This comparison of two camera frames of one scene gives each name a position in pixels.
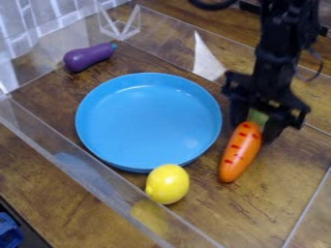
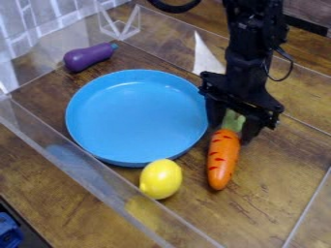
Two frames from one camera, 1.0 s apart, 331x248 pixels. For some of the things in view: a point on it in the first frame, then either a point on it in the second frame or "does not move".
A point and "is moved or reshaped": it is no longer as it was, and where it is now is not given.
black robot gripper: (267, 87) to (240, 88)
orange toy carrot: (241, 146) is moved or reshaped
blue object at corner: (10, 232) does not move
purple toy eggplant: (80, 58) does not move
